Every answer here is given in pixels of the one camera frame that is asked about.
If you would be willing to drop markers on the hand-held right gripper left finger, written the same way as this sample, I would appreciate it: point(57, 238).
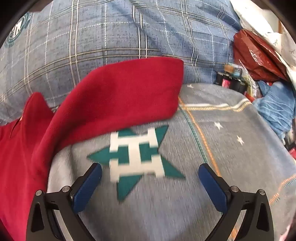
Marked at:
point(87, 185)

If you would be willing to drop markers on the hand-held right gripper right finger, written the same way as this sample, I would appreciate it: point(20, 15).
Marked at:
point(211, 185)

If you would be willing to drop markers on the red knit garment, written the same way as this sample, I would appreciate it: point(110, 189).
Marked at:
point(120, 92)

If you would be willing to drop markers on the grey star print bed sheet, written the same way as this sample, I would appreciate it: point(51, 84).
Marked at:
point(231, 150)

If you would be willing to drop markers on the light blue cloth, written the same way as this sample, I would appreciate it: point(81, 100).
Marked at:
point(275, 104)

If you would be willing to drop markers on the black and red small containers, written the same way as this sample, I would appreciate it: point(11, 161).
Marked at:
point(227, 81)

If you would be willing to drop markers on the red plastic bag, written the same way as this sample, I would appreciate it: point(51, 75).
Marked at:
point(254, 55)

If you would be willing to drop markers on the blue plaid quilt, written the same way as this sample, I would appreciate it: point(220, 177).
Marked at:
point(92, 34)

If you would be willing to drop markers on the white floral cloth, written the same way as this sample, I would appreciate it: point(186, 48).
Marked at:
point(277, 39)

